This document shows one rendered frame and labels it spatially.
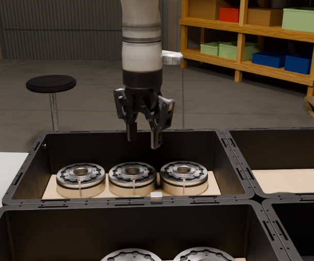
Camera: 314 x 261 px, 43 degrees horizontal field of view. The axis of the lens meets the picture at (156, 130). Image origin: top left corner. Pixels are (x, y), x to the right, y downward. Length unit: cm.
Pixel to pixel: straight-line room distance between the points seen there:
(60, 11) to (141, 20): 551
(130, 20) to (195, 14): 475
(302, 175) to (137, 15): 52
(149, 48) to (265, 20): 406
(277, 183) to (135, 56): 42
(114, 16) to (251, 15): 211
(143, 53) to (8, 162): 75
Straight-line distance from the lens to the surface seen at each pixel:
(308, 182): 94
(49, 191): 88
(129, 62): 72
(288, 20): 454
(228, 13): 505
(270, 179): 92
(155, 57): 72
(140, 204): 62
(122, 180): 83
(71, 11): 616
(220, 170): 85
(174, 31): 604
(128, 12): 71
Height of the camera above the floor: 126
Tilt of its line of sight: 22 degrees down
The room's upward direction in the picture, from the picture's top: straight up
